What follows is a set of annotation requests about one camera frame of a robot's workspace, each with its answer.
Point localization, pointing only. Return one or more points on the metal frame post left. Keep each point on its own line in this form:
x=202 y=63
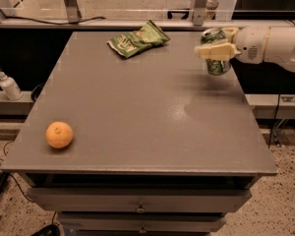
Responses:
x=73 y=12

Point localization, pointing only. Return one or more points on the orange fruit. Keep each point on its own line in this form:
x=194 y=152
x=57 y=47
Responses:
x=59 y=134

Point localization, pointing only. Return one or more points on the metal frame post right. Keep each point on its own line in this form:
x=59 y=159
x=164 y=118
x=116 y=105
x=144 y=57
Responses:
x=199 y=12

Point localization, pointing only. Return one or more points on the upper grey drawer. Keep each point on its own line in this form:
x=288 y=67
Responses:
x=139 y=200

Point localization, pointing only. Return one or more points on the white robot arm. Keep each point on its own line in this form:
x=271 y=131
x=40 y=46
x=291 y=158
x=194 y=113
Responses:
x=280 y=47

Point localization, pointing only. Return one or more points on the lower grey drawer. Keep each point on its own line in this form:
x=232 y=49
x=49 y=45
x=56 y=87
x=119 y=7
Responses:
x=141 y=223

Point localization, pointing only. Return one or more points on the green soda can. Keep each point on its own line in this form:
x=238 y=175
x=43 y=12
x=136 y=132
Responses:
x=217 y=62

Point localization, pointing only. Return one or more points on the grey drawer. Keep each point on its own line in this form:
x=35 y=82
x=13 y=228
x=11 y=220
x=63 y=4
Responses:
x=141 y=223
x=139 y=200

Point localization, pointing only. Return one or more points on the metal frame post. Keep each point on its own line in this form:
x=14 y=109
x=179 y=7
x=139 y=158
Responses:
x=73 y=12
x=199 y=12

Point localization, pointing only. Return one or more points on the white pump bottle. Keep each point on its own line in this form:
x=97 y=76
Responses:
x=10 y=87

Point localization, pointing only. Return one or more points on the grey drawer cabinet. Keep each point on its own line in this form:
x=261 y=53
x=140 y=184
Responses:
x=155 y=121

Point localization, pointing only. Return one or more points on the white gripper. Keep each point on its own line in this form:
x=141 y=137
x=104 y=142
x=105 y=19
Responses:
x=251 y=45

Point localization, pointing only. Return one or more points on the green chip bag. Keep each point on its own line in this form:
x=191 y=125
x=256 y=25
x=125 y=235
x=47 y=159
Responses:
x=134 y=42

